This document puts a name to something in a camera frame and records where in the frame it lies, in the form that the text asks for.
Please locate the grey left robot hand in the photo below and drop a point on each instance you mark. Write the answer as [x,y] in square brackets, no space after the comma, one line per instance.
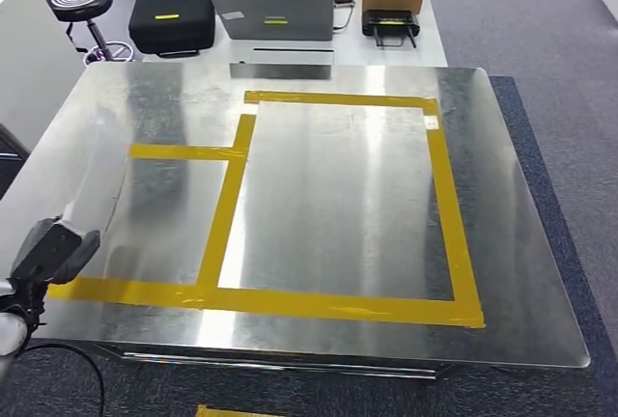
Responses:
[48,251]

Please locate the white curved body panel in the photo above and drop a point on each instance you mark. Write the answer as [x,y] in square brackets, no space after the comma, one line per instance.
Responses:
[94,177]

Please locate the steel workbench table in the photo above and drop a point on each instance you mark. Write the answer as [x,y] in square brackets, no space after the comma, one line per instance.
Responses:
[338,209]

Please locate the black panel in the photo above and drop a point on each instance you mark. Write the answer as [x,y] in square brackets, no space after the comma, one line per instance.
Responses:
[10,165]

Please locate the white cabinet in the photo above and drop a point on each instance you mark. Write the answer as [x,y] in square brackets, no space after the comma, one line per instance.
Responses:
[34,69]

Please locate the black round stool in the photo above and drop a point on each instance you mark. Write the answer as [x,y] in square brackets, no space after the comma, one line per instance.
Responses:
[79,1]

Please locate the black zip carry case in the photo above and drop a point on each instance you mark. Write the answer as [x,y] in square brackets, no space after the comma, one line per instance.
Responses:
[169,30]

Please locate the silver flat metal box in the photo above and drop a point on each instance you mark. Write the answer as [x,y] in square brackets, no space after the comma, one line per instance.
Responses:
[280,72]

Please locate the grey open laptop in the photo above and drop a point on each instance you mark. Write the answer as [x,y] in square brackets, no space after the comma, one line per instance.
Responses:
[309,17]

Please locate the white office desk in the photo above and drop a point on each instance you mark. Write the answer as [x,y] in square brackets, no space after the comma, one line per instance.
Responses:
[425,43]

